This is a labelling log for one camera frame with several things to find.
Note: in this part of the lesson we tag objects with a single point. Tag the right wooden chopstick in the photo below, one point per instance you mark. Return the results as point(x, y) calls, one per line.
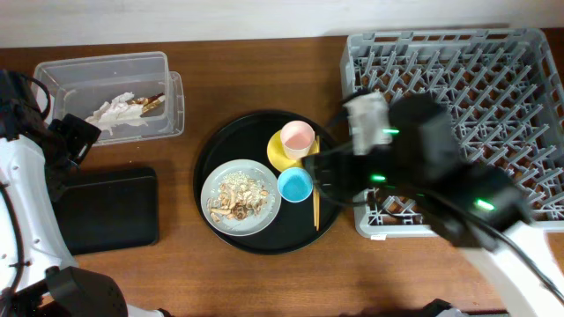
point(317, 149)

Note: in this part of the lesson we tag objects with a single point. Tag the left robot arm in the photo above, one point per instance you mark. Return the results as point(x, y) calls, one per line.
point(46, 219)

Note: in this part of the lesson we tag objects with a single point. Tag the grey dishwasher rack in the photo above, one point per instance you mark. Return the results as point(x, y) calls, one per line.
point(502, 90)

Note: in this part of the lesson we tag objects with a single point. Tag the gold foil wrapper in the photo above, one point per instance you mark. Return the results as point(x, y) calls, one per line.
point(148, 104)

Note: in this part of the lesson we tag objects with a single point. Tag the pink cup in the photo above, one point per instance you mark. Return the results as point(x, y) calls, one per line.
point(297, 138)

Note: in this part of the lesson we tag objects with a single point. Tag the black rectangular tray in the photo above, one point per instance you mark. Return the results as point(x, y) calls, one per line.
point(109, 211)

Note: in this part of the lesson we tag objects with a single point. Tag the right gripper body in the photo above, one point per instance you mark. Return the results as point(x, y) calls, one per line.
point(337, 172)

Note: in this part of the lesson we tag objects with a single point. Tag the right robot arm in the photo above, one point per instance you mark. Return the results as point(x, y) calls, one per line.
point(406, 148)

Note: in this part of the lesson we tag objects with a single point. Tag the wooden chopstick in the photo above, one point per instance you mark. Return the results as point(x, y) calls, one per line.
point(317, 149)
point(316, 208)

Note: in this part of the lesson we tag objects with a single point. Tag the blue cup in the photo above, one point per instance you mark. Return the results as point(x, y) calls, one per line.
point(295, 185)

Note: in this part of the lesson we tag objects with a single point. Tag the clear plastic waste bin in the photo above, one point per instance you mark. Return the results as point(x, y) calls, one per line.
point(81, 86)

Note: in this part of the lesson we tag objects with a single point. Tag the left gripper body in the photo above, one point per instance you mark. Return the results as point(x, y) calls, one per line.
point(71, 145)

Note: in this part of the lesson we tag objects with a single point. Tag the white tissue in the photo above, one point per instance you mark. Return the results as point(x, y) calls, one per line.
point(106, 114)
point(132, 115)

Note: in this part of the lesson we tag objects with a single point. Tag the grey plate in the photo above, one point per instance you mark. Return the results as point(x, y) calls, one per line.
point(251, 225)

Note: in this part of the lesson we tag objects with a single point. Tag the left wooden chopstick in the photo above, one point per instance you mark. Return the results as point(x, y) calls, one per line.
point(316, 208)

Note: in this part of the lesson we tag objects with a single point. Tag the food scraps on plate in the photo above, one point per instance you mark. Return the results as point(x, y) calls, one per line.
point(237, 197)

